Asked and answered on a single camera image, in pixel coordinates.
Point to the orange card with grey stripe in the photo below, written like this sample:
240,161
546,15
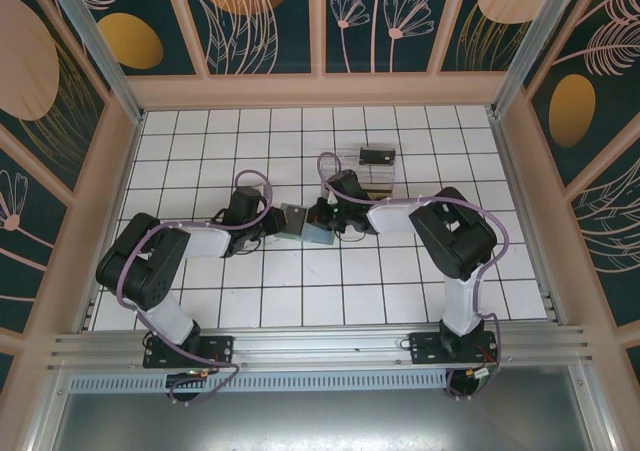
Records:
377,189

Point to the grey credit card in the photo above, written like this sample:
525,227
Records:
296,218

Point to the sage green card holder wallet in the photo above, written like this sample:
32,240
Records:
317,235

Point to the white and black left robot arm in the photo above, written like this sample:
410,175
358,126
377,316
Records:
205,241

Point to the clear acrylic card stand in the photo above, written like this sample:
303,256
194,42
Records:
380,173

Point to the black credit card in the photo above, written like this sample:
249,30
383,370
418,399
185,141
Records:
377,156

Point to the grey metal sheet panel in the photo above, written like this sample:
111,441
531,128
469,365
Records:
325,421

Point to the green circuit board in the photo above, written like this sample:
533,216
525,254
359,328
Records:
484,373

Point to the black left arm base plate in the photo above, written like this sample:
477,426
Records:
220,351

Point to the aluminium rail beam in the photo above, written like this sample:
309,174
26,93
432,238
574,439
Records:
325,346

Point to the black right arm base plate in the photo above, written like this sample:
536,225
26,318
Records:
425,348

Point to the aluminium side rail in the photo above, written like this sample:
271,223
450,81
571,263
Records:
524,211

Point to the aluminium frame post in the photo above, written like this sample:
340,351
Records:
536,31
94,31

